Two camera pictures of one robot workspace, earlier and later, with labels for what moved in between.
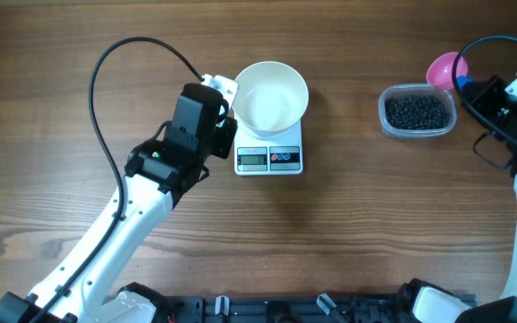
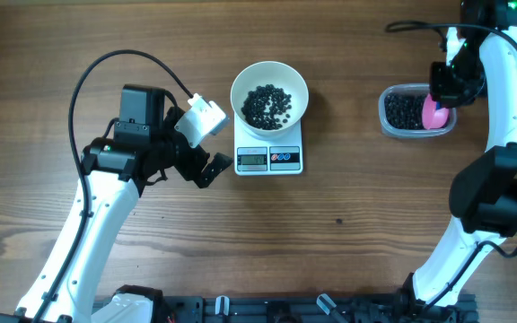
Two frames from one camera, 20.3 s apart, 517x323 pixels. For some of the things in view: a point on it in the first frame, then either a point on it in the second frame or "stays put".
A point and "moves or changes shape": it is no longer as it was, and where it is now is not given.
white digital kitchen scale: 257,157 stays put
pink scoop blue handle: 440,72 moves or changes shape
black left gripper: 227,137 -> 192,169
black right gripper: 478,100 -> 442,88
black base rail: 302,309 stays put
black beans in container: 417,113 stays put
